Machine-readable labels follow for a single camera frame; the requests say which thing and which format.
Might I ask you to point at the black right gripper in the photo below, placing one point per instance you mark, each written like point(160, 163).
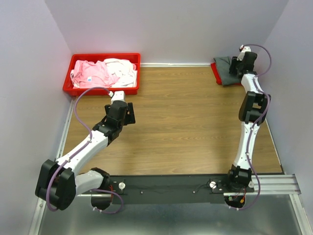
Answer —
point(234, 61)

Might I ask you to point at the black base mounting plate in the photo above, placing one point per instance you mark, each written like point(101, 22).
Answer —
point(176, 189)

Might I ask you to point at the aluminium frame rail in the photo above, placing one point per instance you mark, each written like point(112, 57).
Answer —
point(272, 209)

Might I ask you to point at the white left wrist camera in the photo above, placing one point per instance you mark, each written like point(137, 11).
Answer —
point(117, 96)

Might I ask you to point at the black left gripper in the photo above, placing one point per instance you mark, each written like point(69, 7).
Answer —
point(130, 118)

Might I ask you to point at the pink t shirt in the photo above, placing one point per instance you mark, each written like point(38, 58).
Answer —
point(90, 74)

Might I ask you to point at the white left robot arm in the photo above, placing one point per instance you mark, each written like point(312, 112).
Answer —
point(60, 181)

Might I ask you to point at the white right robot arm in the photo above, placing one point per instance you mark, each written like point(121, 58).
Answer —
point(252, 114)

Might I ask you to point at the white t shirt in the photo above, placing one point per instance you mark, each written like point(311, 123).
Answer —
point(124, 70)

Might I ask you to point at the red plastic bin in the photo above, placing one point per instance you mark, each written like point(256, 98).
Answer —
point(134, 58)

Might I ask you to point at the folded red t shirt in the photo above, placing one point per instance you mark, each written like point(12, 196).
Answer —
point(215, 73)

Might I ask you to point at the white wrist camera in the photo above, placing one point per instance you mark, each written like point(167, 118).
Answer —
point(117, 96)
point(243, 49)

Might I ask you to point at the dark grey t shirt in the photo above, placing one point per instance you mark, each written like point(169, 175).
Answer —
point(222, 66)

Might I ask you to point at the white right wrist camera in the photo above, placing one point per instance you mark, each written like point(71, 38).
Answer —
point(243, 49)

